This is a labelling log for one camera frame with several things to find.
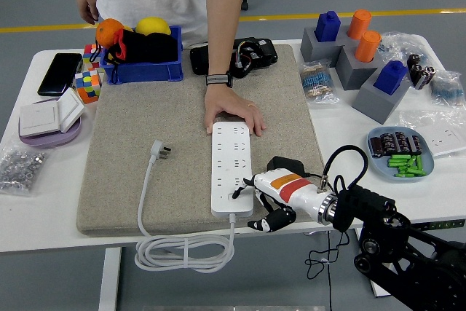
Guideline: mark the black capacitor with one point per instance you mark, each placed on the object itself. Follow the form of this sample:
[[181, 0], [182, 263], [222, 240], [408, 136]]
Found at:
[[415, 144], [376, 147], [388, 143], [402, 142]]

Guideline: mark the person's right hand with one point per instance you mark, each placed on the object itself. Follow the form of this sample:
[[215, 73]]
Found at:
[[87, 7]]

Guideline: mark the bag of black batteries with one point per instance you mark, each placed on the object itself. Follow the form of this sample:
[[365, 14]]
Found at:
[[420, 70]]

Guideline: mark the bagged white wall socket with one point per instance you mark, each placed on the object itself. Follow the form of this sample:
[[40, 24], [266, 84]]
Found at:
[[444, 136]]

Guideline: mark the yellow lemon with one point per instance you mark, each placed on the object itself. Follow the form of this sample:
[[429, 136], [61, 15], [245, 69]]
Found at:
[[153, 25]]

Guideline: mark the person's left hand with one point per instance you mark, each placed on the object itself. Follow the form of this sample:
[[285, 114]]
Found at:
[[227, 101]]

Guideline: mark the purple tray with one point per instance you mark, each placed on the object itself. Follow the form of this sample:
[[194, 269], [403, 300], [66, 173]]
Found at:
[[47, 141]]

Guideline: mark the light blue plate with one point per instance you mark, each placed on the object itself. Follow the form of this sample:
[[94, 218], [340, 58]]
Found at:
[[378, 167]]

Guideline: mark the bag of blue resistors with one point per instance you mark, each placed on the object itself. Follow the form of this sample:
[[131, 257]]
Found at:
[[448, 89]]

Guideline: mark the large colourful puzzle cube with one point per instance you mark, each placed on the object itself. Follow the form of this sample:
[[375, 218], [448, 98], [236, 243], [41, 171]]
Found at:
[[88, 87]]

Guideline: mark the grey block holder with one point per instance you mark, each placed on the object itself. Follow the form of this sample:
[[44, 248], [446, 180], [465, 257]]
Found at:
[[309, 47], [351, 72], [375, 105]]

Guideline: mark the green cylinder piece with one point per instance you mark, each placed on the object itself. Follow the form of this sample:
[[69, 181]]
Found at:
[[400, 158], [405, 169], [419, 164], [407, 175], [411, 162], [398, 162]]

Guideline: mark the black open electronic device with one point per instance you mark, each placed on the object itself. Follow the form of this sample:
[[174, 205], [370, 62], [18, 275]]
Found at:
[[262, 52]]

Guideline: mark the white table leg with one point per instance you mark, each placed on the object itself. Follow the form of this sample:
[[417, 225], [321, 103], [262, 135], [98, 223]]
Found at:
[[382, 291], [110, 278]]

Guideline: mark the person's left forearm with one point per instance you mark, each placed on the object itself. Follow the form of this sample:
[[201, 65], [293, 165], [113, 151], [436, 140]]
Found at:
[[222, 34]]

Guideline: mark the black wristwatch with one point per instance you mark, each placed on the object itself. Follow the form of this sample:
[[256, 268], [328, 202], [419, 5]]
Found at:
[[218, 79]]

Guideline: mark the flat white wall switch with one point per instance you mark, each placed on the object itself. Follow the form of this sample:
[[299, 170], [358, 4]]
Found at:
[[38, 119]]

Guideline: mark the black smartphone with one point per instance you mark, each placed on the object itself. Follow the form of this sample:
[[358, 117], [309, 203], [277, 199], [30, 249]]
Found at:
[[60, 74]]

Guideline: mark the small colourful puzzle cube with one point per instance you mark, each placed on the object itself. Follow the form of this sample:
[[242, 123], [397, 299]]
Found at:
[[90, 58]]

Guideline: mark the grey-brown mat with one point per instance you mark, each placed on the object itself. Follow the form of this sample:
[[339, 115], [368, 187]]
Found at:
[[145, 114]]

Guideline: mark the black desk control panel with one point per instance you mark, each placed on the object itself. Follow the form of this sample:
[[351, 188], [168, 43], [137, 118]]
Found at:
[[444, 225]]

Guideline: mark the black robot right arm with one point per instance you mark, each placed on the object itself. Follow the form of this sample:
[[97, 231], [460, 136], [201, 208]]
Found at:
[[400, 245]]

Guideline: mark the orange fruit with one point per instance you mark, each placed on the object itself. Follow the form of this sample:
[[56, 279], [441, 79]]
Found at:
[[107, 30]]

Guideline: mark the tilted white wall switch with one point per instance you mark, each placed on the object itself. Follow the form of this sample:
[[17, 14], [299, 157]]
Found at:
[[71, 109]]

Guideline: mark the blue plastic bin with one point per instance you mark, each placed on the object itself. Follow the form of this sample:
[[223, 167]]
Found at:
[[145, 70]]

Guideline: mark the blue square peg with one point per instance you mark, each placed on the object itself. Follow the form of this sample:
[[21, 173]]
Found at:
[[327, 27], [390, 78]]

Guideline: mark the clear plastic bag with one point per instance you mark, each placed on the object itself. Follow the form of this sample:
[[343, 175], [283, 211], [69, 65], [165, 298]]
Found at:
[[400, 43]]

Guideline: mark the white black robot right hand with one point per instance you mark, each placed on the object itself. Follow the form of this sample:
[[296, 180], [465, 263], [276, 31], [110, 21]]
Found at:
[[287, 189]]

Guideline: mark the bag of metal nuts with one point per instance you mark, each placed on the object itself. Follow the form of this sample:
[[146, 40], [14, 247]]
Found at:
[[20, 170]]

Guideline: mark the orange cylinder peg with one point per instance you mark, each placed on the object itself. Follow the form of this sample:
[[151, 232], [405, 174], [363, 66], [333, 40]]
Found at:
[[367, 47], [358, 23]]

